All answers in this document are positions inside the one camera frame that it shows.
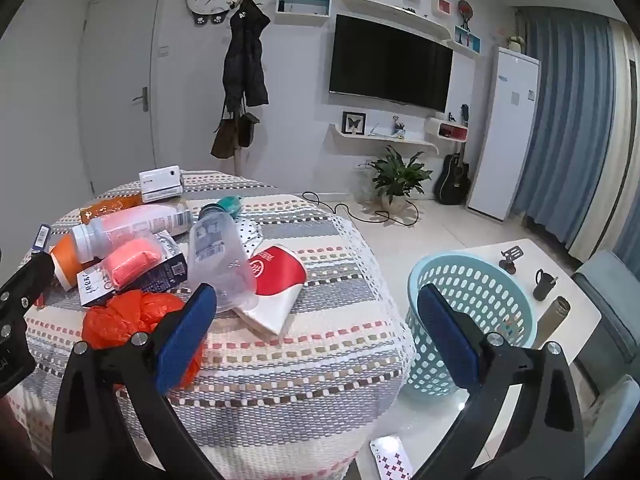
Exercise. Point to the red wall cube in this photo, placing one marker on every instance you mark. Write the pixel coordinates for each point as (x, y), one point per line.
(444, 6)

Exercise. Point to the teal plastic cup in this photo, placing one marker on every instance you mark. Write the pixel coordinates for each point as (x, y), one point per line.
(230, 205)

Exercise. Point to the black hanging bag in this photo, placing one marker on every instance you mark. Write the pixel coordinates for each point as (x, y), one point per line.
(246, 130)

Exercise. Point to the grey-blue chair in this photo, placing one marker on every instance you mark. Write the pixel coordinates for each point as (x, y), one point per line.
(615, 410)
(610, 300)

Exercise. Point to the red and white paper bag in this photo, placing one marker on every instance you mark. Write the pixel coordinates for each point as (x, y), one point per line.
(280, 272)

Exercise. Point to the heart-print face mask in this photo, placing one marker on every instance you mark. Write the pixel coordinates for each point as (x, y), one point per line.
(247, 232)

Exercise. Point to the beige curtain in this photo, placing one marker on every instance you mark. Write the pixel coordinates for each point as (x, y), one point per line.
(615, 160)

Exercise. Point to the orange plastic bag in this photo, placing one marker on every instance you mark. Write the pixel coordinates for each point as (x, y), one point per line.
(120, 320)

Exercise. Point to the clear plastic bottle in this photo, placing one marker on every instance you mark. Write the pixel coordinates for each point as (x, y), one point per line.
(220, 255)

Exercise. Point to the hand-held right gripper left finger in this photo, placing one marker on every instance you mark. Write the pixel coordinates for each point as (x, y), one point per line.
(185, 340)

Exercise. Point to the brown hanging bag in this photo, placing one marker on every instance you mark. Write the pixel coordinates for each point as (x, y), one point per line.
(224, 140)

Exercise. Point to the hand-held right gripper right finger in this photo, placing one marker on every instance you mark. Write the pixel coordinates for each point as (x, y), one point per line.
(445, 335)

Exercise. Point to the orange snack packet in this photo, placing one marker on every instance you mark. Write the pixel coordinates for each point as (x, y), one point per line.
(107, 208)

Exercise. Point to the white side table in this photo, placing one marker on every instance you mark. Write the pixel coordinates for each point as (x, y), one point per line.
(575, 290)

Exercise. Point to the pink sponge block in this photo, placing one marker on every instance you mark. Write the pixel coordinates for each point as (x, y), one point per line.
(131, 260)

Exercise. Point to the black mug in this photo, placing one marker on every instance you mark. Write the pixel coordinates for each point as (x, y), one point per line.
(544, 287)

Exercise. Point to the small potted flowers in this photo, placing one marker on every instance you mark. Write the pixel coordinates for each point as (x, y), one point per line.
(515, 42)

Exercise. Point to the green potted plant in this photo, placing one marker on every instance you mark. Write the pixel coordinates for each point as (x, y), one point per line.
(400, 172)

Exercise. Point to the long blue-lined box shelf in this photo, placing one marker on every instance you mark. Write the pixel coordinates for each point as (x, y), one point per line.
(300, 19)

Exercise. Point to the small blue-lined box shelf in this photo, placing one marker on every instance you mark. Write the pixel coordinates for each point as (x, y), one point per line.
(467, 40)

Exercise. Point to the black phone stand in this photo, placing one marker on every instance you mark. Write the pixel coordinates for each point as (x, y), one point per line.
(507, 262)

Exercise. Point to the curved white wall shelf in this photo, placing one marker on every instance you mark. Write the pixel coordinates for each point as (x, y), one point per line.
(390, 10)

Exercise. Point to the striped woven tablecloth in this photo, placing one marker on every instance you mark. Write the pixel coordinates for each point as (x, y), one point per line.
(300, 360)

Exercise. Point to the light blue plastic basket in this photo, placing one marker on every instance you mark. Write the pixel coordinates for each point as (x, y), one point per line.
(500, 290)

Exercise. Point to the blue curtain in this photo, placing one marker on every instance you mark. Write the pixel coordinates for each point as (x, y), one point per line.
(565, 125)

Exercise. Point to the black coat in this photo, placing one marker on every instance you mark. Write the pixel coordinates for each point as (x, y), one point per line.
(245, 60)

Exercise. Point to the small blue figurine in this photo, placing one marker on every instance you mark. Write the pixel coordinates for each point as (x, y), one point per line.
(398, 127)

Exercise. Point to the dark box with white label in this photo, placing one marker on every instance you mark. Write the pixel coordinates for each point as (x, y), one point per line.
(172, 267)

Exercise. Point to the low curved white shelf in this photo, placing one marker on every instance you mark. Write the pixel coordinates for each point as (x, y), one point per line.
(400, 140)

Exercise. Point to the metal thermos bottle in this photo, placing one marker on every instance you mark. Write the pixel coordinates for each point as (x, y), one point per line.
(552, 322)

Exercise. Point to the black acoustic guitar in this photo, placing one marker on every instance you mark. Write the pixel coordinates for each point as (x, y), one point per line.
(452, 180)

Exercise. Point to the wooden coat rack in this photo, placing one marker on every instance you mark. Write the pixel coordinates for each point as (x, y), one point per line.
(242, 162)

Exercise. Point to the white door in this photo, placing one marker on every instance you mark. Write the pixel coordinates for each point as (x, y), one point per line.
(120, 85)

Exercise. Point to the pink and white bottle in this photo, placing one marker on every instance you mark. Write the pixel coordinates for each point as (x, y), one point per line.
(135, 222)

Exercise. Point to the red-lined white box shelf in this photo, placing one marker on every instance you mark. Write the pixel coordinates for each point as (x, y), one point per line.
(450, 132)

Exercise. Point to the white projector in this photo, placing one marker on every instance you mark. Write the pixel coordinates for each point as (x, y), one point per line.
(160, 187)

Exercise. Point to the red round fan ornament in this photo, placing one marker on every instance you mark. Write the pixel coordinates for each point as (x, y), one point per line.
(465, 8)

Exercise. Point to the black wall television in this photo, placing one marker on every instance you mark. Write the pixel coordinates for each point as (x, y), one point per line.
(390, 60)

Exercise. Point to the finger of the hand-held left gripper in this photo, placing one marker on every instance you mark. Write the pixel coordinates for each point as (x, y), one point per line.
(32, 280)

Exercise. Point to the framed butterfly picture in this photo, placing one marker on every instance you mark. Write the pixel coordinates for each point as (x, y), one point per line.
(354, 123)

